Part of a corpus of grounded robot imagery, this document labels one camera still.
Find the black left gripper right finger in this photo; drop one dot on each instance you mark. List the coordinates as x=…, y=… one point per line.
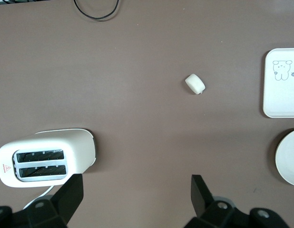
x=204, y=202

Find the small white bun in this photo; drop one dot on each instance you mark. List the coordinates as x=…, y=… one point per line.
x=195, y=83

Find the cream two-slot toaster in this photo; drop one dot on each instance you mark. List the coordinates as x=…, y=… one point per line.
x=75, y=149

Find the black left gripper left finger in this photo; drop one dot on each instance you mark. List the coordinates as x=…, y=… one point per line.
x=66, y=197

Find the cream tray with rabbit print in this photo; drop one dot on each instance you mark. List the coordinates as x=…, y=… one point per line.
x=282, y=99

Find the round cream plate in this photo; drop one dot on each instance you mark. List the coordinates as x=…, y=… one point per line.
x=289, y=156

